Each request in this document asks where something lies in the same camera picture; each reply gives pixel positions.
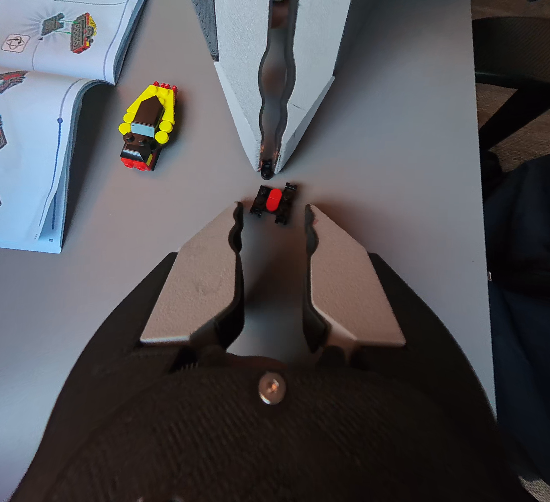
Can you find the tiny black lego clip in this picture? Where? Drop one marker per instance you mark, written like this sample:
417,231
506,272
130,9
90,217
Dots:
267,169

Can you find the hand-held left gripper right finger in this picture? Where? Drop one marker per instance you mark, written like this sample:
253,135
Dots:
352,291

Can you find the person's right hand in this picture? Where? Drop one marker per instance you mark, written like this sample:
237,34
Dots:
280,14

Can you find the black red lego assembly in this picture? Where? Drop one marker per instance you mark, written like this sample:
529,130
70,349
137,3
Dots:
273,200

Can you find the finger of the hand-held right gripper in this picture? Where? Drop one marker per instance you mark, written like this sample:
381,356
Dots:
240,38
322,38

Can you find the yellow black lego model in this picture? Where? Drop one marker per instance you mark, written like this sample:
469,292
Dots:
150,96

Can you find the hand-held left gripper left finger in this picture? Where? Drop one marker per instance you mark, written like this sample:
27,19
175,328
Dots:
193,287

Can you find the open lego instruction booklet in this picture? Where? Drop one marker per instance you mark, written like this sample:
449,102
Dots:
38,145

